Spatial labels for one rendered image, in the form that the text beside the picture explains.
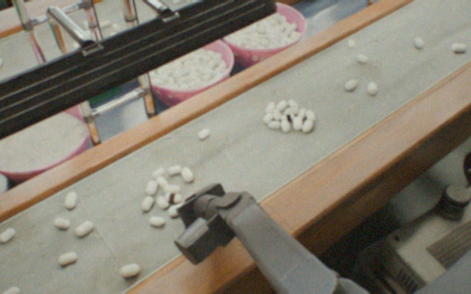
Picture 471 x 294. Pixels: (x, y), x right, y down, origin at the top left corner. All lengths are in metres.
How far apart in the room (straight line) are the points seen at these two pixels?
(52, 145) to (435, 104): 0.94
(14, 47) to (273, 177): 0.92
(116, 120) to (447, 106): 0.85
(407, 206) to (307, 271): 1.62
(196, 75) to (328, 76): 0.37
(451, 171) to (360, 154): 1.15
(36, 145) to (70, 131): 0.09
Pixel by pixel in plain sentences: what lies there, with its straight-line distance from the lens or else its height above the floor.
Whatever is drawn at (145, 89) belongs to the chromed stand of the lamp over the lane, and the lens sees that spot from 1.12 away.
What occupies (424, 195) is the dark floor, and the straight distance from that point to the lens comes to 2.08.
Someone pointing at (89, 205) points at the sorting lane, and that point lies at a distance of 1.06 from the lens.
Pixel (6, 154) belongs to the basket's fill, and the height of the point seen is 0.73.
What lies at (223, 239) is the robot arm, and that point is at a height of 0.88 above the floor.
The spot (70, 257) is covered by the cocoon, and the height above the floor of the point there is 0.76.
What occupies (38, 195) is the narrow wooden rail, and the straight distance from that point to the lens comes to 1.08.
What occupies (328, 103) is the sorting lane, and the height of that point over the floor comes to 0.74.
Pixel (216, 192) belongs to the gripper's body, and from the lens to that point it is 0.91.
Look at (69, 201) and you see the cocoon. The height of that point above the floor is 0.76.
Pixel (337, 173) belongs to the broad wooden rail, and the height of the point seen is 0.76.
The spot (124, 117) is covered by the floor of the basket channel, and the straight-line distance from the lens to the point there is 1.33.
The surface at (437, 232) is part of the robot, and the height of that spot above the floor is 0.47.
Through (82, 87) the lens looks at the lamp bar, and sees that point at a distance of 0.80.
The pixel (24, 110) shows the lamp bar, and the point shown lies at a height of 1.07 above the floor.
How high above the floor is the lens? 1.55
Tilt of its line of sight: 47 degrees down
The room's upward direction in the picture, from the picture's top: 2 degrees counter-clockwise
